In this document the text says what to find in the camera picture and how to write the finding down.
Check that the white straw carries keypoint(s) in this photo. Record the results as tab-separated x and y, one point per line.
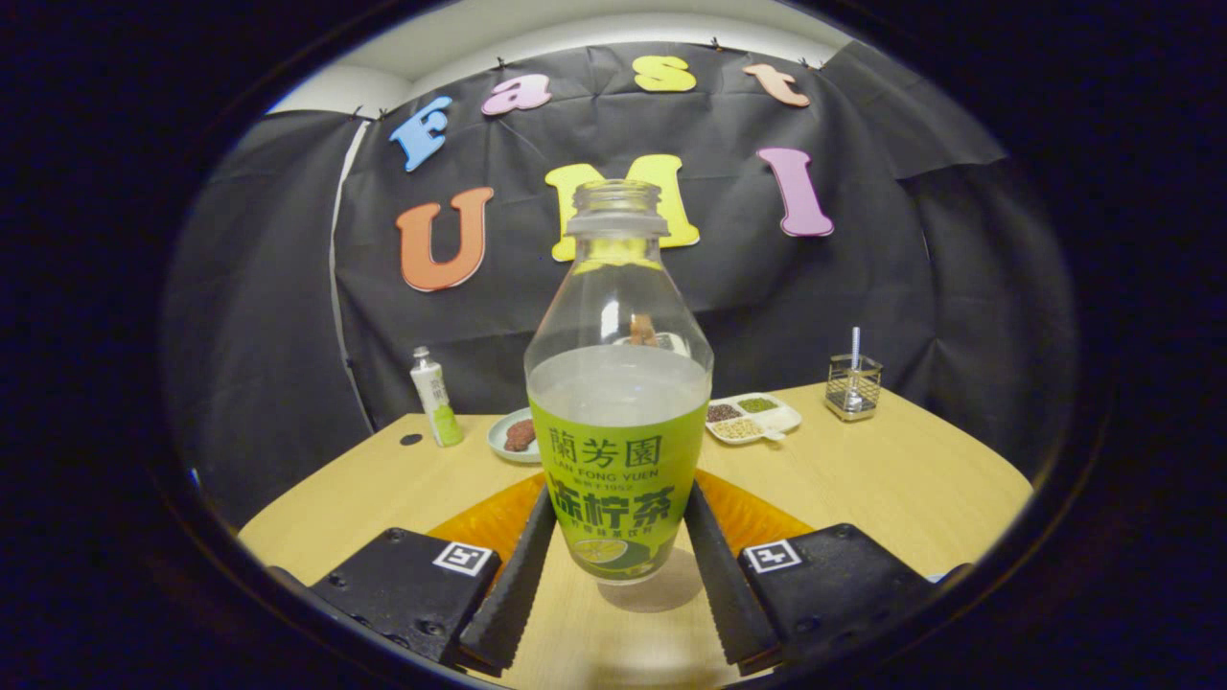
855	345

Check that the black backdrop cloth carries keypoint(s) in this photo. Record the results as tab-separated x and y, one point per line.
767	287

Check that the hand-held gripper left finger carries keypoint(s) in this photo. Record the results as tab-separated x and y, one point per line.
518	585

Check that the brown food pieces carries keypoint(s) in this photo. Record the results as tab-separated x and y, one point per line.
520	436

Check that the pale green plate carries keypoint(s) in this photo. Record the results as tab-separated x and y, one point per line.
498	443

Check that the white divided snack tray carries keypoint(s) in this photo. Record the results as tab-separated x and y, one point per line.
767	422

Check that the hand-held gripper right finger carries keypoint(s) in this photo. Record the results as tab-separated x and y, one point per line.
719	585

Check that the wooden table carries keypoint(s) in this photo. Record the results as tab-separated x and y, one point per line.
882	479

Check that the small white green bottle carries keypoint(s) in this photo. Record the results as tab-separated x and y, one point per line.
436	398

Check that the green label juice bottle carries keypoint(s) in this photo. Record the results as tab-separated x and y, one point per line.
618	450

